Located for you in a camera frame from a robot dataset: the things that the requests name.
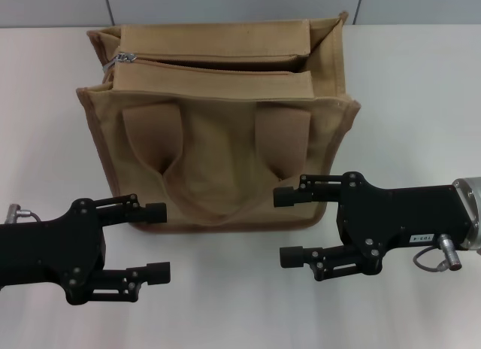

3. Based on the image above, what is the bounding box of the silver metal zipper slider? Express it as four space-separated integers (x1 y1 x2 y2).
101 50 138 76

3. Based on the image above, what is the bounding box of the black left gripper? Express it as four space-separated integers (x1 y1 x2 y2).
0 193 172 306

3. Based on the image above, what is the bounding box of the right gripper cable with connector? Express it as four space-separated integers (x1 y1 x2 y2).
413 234 464 272

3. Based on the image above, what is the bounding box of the left gripper cable with connector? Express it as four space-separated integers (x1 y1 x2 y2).
5 202 42 225

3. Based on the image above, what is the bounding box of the khaki canvas food bag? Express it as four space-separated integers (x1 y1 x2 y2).
74 11 362 235

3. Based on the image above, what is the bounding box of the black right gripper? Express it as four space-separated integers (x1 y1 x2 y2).
273 171 475 288

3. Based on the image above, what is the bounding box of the gripper cable with connector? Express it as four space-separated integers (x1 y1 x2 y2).
413 234 464 272
5 202 42 225

